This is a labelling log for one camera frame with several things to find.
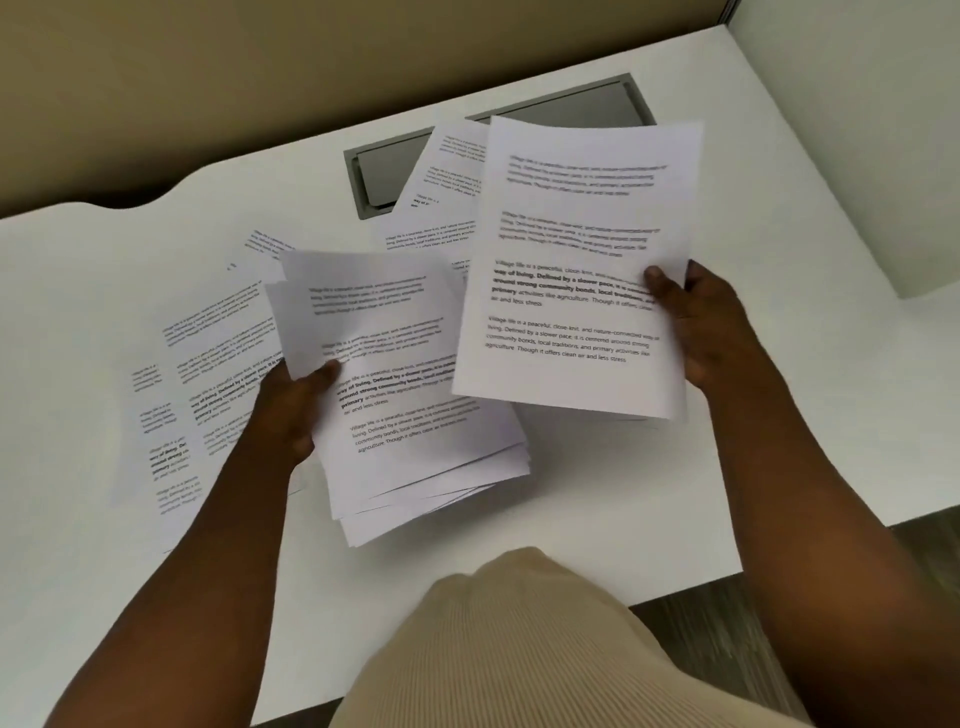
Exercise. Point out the person's right hand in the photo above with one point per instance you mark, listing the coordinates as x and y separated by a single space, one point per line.
716 330

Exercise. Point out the person's left hand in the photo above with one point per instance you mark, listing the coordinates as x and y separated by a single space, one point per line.
281 416

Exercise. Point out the person's left thumb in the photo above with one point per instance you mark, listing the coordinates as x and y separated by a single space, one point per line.
319 377

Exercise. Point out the person's right thumb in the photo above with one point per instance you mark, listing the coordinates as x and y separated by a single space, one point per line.
663 281

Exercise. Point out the single printed paper sheet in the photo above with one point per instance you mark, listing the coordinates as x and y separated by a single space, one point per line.
577 255

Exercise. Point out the stack of printed paper sheets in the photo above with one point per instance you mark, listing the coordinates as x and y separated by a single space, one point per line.
405 405

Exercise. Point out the person's left forearm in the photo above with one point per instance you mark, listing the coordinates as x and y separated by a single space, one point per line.
191 577

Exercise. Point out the person's right forearm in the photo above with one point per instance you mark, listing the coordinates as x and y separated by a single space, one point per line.
832 540

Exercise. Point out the beige ribbed garment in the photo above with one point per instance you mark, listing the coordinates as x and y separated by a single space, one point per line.
540 652

